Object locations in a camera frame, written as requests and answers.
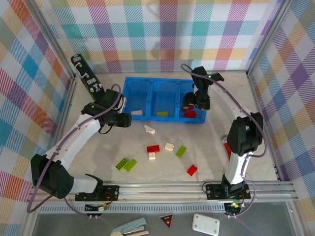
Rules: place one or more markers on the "white wing-shaped lego piece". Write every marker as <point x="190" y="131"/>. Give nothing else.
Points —
<point x="150" y="129"/>

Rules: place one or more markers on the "small red lego brick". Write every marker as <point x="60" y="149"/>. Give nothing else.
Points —
<point x="192" y="170"/>

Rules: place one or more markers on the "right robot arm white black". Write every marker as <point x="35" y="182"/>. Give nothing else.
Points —
<point x="235" y="169"/>

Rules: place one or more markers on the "light blue stapler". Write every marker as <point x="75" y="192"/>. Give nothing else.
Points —
<point x="134" y="225"/>

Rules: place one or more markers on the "green lego brick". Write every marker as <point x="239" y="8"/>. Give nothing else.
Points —
<point x="131" y="165"/>
<point x="122" y="163"/>
<point x="180" y="151"/>
<point x="163" y="113"/>

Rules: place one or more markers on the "black power strip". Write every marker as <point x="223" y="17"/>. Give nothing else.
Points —
<point x="85" y="73"/>

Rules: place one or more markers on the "blue three-compartment bin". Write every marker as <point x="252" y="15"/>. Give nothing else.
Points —
<point x="137" y="98"/>

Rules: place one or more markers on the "aluminium frame post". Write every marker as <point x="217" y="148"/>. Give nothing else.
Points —
<point x="268" y="39"/>
<point x="49" y="37"/>

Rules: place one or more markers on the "aluminium side rail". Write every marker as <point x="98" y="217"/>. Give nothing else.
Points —
<point x="262" y="123"/>

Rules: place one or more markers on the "small board with green light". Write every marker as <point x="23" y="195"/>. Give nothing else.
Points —
<point x="232" y="205"/>

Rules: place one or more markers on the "red triangle sign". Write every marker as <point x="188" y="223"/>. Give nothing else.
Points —
<point x="166" y="220"/>

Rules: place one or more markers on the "white rectangular plate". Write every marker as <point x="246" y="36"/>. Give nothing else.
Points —
<point x="205" y="225"/>

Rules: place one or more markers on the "small square white lego brick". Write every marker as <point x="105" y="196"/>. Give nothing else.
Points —
<point x="169" y="147"/>

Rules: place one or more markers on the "black base plate right arm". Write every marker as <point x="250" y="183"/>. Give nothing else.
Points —
<point x="212" y="191"/>

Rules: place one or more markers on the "black base plate left arm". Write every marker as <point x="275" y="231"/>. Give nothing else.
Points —
<point x="112" y="191"/>

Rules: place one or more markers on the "aluminium mounting rail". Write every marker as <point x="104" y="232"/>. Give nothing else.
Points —
<point x="160" y="191"/>

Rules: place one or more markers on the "long white lego brick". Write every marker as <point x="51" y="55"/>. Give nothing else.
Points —
<point x="137" y="112"/>

